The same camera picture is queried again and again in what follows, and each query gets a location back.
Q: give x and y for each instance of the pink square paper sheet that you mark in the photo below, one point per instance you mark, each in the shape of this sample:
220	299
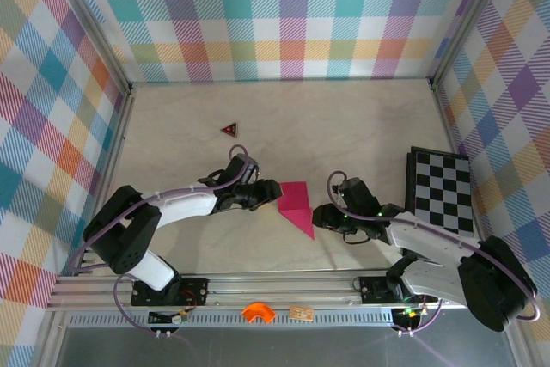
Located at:
296	199

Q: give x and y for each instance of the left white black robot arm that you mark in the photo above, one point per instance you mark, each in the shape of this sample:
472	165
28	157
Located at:
189	208

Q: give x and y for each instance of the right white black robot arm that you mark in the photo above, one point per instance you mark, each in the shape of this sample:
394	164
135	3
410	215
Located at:
429	251

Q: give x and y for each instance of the small red triangle piece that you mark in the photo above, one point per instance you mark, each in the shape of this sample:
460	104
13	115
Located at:
230	130

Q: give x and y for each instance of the black grey checkerboard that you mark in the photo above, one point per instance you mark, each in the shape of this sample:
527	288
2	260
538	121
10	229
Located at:
442	186

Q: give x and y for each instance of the small electronics board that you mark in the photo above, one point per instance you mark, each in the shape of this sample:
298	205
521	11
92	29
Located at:
172	319
410	312

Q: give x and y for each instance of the small wooden tag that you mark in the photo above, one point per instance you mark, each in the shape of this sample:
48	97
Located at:
301	313

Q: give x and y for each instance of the orange curved plastic part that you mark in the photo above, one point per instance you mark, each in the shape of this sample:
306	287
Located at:
258	310

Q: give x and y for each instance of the grey metal panel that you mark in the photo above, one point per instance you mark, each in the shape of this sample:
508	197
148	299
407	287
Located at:
279	347

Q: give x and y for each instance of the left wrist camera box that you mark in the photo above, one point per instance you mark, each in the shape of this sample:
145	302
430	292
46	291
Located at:
242	169

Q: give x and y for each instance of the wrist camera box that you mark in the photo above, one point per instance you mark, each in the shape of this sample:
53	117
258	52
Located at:
242	169
358	195

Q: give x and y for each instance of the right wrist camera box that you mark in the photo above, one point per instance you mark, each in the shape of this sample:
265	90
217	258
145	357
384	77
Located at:
358	195

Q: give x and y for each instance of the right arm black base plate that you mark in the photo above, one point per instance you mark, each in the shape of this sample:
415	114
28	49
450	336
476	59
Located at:
374	289

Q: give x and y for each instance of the aluminium mounting rail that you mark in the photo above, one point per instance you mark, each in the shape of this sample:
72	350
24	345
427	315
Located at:
279	289

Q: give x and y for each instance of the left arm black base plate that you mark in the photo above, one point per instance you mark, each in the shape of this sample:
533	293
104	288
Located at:
193	291

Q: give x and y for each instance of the aluminium corner post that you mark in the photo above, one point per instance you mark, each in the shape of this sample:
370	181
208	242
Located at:
86	19
470	19

